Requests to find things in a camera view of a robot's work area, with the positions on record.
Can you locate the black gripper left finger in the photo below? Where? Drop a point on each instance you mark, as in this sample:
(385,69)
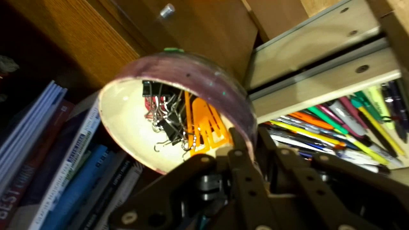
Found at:
(201,193)

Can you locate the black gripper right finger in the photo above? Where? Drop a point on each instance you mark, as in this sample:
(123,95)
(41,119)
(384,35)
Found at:
(335,194)

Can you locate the brown bowl with clips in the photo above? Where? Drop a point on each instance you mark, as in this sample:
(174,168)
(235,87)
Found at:
(122,106)

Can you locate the open top left drawer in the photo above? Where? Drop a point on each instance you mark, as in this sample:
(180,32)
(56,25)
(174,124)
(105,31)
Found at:
(348,48)

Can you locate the orange plastic clip piece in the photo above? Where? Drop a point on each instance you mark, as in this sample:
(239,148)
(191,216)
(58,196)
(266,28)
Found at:
(205,127)

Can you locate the pens and markers pile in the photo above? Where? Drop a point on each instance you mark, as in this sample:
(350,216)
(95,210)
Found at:
(368,128)

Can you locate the black binder clips pile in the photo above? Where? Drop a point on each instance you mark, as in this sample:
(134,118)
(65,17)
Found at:
(165,113)

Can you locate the blue book spine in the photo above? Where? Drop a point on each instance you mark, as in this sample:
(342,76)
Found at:
(77,189)

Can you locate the brown wooden cabinet unit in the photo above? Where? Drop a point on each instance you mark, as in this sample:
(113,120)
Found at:
(257,40)

